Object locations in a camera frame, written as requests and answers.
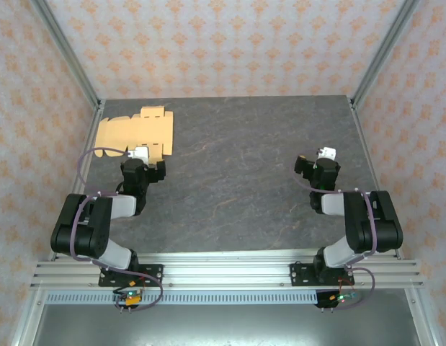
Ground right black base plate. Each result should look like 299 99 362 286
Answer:
289 262 354 288

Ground grey slotted cable duct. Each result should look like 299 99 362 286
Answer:
45 290 319 306

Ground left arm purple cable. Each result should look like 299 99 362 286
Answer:
70 146 164 311

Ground grey metal panel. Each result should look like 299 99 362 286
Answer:
30 304 424 346

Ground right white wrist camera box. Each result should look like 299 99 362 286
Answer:
316 146 337 162

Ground aluminium side rail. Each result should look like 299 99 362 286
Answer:
348 97 440 346
9 99 107 346

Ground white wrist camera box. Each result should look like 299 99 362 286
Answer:
128 146 151 163
316 146 337 162

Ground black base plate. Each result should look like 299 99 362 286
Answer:
97 263 164 288
289 262 354 288

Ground aluminium frame post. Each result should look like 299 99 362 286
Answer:
30 0 103 111
350 0 425 109

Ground aluminium mounting beam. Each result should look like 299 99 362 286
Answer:
30 250 425 290

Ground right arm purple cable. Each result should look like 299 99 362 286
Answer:
293 149 377 311

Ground tan cardboard paper box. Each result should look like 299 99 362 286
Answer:
94 106 175 165

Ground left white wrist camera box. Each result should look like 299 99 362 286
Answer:
128 146 151 163

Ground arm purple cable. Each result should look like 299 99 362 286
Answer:
293 149 377 311
70 146 164 311

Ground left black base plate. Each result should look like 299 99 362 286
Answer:
97 263 164 288

